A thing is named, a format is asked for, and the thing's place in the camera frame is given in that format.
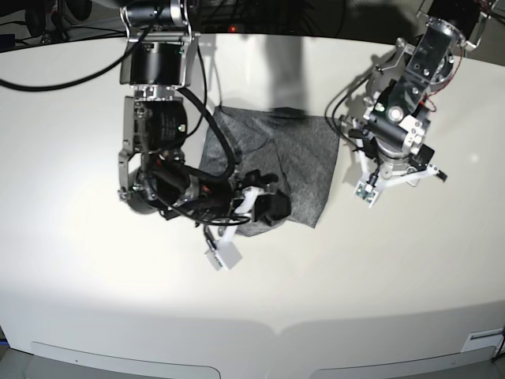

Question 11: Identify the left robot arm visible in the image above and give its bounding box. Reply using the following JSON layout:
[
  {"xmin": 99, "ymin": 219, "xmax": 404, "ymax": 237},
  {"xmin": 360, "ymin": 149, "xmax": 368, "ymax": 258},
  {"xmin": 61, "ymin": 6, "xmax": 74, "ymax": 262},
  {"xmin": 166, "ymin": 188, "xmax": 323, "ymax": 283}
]
[{"xmin": 327, "ymin": 1, "xmax": 504, "ymax": 203}]

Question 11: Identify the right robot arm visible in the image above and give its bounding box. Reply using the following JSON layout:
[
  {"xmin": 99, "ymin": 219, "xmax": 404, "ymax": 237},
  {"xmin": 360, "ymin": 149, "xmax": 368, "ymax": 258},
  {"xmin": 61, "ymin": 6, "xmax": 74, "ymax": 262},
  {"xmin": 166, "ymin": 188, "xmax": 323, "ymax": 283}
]
[{"xmin": 105, "ymin": 1, "xmax": 291, "ymax": 242}]

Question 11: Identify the grey long-sleeve T-shirt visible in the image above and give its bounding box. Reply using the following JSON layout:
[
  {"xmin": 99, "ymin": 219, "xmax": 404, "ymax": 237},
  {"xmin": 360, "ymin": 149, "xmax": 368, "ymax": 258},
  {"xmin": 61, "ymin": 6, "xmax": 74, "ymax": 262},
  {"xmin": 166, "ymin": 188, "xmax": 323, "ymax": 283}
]
[{"xmin": 214, "ymin": 107, "xmax": 339, "ymax": 227}]

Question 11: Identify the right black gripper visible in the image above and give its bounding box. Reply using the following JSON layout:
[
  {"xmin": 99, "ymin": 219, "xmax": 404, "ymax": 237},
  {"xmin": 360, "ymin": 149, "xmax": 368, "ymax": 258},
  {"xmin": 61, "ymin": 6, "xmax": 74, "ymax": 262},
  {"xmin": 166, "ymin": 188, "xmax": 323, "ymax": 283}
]
[{"xmin": 173, "ymin": 170, "xmax": 291, "ymax": 241}]

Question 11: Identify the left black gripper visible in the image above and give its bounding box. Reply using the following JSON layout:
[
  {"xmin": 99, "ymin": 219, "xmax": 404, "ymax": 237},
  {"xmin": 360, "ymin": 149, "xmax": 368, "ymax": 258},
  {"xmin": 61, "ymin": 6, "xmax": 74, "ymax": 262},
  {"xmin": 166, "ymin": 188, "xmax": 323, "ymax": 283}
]
[{"xmin": 347, "ymin": 122, "xmax": 447, "ymax": 190}]

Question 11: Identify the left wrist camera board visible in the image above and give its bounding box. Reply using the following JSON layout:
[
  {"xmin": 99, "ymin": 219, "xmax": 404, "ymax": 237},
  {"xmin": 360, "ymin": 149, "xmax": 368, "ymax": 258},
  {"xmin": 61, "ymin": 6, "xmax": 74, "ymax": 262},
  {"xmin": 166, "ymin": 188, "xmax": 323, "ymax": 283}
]
[{"xmin": 354, "ymin": 180, "xmax": 380, "ymax": 208}]

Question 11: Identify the black power strip red light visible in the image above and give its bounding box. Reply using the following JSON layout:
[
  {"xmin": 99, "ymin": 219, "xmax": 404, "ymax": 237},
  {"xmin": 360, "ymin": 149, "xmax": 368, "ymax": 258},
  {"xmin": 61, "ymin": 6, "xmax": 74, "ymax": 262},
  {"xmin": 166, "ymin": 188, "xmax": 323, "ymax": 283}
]
[{"xmin": 202, "ymin": 22, "xmax": 305, "ymax": 36}]

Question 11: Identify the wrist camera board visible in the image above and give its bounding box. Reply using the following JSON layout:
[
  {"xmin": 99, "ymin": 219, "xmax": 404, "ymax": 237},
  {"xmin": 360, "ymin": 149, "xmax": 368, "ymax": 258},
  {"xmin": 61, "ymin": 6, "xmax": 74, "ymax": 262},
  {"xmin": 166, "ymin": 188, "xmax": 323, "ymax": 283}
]
[
  {"xmin": 354, "ymin": 180, "xmax": 380, "ymax": 208},
  {"xmin": 205, "ymin": 241, "xmax": 242, "ymax": 271}
]

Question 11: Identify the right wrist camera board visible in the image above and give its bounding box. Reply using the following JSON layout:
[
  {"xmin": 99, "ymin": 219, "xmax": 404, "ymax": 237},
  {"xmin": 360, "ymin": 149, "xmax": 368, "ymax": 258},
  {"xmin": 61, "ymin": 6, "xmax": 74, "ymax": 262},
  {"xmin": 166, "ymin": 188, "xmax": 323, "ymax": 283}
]
[{"xmin": 205, "ymin": 241, "xmax": 242, "ymax": 271}]

